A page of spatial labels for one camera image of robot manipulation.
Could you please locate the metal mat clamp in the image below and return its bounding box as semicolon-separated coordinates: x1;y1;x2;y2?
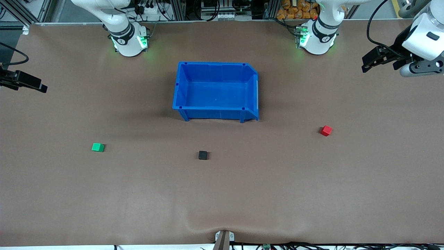
214;230;236;250

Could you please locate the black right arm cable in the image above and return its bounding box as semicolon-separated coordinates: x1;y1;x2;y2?
0;42;29;66

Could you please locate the blue plastic storage bin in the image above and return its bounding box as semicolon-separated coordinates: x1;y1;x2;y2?
172;61;259;123

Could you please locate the grey pipe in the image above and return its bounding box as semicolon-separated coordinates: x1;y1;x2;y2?
398;0;432;18

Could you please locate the orange bag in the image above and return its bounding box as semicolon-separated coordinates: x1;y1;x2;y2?
276;0;319;20

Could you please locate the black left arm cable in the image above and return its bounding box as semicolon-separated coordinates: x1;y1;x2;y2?
367;0;422;58

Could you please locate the brown table mat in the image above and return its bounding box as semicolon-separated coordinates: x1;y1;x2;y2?
0;19;444;245

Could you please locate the white connector block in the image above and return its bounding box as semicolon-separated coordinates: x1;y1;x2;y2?
201;12;252;20

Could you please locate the white power strip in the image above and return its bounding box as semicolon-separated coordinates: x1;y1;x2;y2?
137;5;163;16

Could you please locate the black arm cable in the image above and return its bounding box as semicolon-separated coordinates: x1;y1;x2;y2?
367;0;422;58
0;42;29;66

